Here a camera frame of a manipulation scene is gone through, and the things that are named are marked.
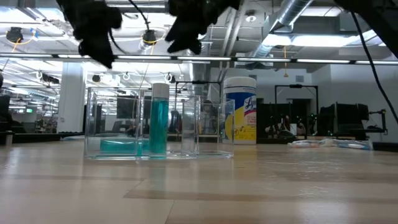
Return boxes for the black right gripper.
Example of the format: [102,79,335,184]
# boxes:
[164,0,241,55]

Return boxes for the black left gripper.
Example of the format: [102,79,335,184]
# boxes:
[55,0,124,70]

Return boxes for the teal mouthwash bottle white cap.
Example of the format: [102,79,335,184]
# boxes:
[148,82,170,157]

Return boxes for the teal tube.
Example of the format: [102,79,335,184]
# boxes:
[99,138,150,156]

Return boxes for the blue toothbrush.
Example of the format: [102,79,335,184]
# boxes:
[60,134,86,142]
[323,138,374,151]

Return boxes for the long ceiling light strip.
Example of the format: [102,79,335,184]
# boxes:
[0,52,398,65]

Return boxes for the white building column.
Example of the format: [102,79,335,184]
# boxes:
[57,61,87,134]

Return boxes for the person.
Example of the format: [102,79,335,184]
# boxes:
[198,99,219,135]

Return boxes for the clear acrylic organizer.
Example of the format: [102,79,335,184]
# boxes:
[83,86,236,161]

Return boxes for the disinfecting wipes canister white lid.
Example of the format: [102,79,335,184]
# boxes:
[223,76,257,146]

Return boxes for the yellow hanging pendant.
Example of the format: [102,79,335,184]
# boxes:
[282,45,290,78]

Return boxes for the black monitors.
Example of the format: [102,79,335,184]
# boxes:
[318,101,371,140]

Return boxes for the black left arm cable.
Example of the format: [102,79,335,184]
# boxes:
[108,27,126,54]

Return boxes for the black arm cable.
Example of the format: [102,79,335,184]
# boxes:
[349,11,398,126]
[108,27,126,54]

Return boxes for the silver spiral air duct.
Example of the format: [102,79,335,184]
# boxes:
[190,55,212,97]
[251,0,315,59]

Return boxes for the black ceiling camera pod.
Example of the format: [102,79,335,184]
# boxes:
[5,26,25,44]
[142,29,159,47]

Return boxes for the black gantry frame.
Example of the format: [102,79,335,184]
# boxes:
[274,83,320,140]
[174,80,223,105]

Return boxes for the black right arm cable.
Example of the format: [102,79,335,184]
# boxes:
[349,11,398,126]

